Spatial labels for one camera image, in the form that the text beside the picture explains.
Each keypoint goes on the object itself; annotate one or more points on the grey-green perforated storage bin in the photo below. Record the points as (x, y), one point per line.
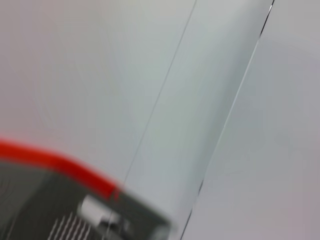
(50, 200)

